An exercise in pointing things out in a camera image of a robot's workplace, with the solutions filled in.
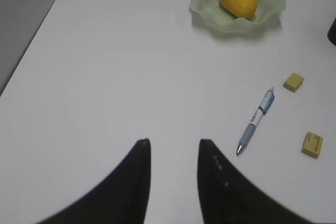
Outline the green wavy glass plate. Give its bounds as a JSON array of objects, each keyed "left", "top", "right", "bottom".
[{"left": 190, "top": 0, "right": 286, "bottom": 33}]

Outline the plain yellow eraser upper left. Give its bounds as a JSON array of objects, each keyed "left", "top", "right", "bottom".
[{"left": 282, "top": 73, "right": 304, "bottom": 92}]

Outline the yellow eraser with print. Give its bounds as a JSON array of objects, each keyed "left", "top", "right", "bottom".
[{"left": 301, "top": 132, "right": 323, "bottom": 158}]

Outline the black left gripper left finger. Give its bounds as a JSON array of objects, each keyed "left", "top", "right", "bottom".
[{"left": 42, "top": 138, "right": 151, "bottom": 223}]

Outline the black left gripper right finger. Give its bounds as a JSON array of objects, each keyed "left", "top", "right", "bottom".
[{"left": 198, "top": 139, "right": 335, "bottom": 223}]

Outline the blue grip pen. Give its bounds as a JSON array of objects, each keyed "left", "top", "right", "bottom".
[{"left": 236, "top": 87, "right": 275, "bottom": 156}]

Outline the black mesh pen holder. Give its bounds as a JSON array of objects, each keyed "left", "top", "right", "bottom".
[{"left": 327, "top": 19, "right": 336, "bottom": 46}]

